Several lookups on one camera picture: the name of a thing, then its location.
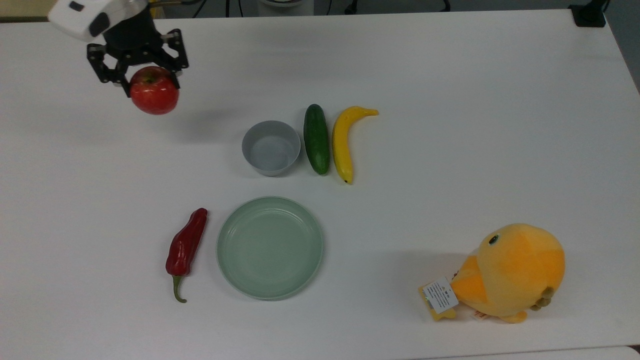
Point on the red apple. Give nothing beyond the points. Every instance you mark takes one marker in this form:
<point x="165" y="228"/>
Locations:
<point x="155" y="95"/>

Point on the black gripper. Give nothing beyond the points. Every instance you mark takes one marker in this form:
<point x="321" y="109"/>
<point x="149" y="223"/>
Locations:
<point x="134" y="37"/>

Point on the green cucumber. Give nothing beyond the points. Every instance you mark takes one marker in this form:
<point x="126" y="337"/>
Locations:
<point x="316" y="140"/>

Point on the yellow banana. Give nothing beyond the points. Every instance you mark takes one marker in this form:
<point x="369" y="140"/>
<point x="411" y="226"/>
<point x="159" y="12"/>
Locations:
<point x="341" y="145"/>

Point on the red chili pepper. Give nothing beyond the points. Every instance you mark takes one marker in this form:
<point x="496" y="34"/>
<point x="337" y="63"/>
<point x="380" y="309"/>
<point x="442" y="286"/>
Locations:
<point x="186" y="245"/>

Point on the pale green plate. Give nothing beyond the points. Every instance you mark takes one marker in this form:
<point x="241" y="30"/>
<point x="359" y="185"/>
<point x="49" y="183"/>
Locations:
<point x="270" y="248"/>

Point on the yellow plush duck toy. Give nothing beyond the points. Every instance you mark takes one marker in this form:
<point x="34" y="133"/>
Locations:
<point x="520" y="270"/>

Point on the grey round bowl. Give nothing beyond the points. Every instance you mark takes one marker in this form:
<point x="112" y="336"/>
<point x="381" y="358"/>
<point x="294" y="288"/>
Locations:
<point x="271" y="147"/>

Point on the black table clamp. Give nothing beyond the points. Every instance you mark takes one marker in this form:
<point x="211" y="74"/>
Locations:
<point x="589" y="15"/>

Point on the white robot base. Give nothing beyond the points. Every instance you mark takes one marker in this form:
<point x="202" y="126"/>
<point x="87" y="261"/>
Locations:
<point x="285" y="7"/>

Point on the wooden side table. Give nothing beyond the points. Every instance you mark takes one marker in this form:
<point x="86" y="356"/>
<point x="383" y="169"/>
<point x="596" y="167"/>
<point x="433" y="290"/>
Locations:
<point x="22" y="9"/>

